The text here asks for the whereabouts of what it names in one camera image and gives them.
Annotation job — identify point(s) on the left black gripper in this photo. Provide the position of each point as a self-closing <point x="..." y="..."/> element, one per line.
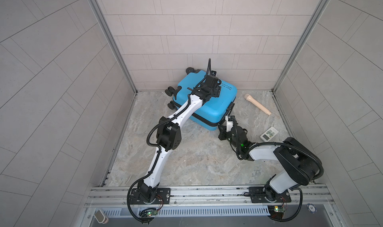
<point x="215" y="92"/>

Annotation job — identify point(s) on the aluminium mounting rail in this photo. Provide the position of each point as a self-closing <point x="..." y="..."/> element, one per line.
<point x="182" y="196"/>

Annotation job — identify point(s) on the right circuit board with wires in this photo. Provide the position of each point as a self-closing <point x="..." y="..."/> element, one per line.
<point x="276" y="212"/>

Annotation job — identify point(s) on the white ventilation grille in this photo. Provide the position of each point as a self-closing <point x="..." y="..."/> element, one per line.
<point x="193" y="211"/>

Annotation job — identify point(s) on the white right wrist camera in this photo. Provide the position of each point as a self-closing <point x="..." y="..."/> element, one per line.
<point x="230" y="120"/>

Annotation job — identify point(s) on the left circuit board with wires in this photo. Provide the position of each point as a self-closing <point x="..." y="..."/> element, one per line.
<point x="148" y="213"/>

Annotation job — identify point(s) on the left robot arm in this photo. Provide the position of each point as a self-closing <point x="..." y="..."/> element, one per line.
<point x="166" y="135"/>

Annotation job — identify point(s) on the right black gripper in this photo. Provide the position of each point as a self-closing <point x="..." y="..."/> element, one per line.
<point x="222" y="133"/>

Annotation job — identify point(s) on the circuit board with wires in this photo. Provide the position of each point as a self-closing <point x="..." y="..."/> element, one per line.
<point x="148" y="213"/>
<point x="276" y="212"/>

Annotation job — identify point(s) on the small white remote control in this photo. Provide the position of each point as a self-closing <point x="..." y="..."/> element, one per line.
<point x="269" y="134"/>

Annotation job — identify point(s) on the beige wooden handle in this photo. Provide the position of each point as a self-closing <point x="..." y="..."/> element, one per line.
<point x="249" y="98"/>

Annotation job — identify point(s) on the round blue white sticker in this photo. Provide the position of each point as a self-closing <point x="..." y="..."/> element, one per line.
<point x="311" y="208"/>

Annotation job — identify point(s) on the blue hard-shell suitcase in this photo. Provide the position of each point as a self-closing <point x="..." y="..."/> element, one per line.
<point x="210" y="115"/>

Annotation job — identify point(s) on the small white pink object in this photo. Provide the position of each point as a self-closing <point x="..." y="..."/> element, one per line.
<point x="101" y="217"/>

